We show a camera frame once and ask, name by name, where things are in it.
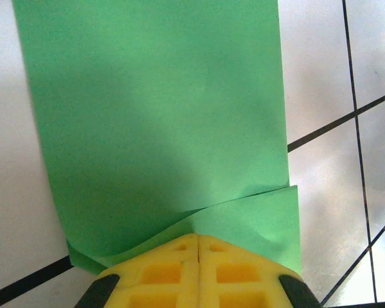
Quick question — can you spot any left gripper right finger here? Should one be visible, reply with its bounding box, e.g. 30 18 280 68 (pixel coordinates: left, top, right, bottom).
199 235 321 308

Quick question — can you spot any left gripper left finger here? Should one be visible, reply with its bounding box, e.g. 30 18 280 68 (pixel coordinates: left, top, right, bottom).
78 233 200 308

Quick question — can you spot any green paper sheet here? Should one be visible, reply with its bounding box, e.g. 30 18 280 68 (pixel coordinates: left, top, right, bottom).
12 0 302 277

